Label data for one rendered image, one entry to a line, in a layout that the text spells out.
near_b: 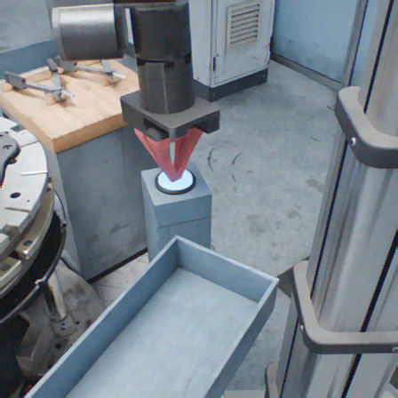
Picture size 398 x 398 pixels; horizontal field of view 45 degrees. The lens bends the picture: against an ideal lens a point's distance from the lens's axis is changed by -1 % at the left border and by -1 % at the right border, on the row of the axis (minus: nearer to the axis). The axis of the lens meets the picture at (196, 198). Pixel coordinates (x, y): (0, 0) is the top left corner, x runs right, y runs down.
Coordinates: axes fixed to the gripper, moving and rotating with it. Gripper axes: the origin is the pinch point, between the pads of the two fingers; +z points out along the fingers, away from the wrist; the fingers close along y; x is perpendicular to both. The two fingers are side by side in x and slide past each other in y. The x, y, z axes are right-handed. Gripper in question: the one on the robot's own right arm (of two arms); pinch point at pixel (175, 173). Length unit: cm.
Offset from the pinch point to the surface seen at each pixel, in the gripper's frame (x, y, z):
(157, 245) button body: -4.1, 0.9, 8.2
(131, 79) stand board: 7.8, -21.7, -3.1
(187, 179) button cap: 1.3, 0.6, 1.0
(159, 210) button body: -3.6, 1.5, 2.6
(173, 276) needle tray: -8.2, 10.7, 3.3
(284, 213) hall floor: 101, -72, 101
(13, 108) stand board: -9.4, -24.9, -3.0
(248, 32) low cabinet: 165, -164, 56
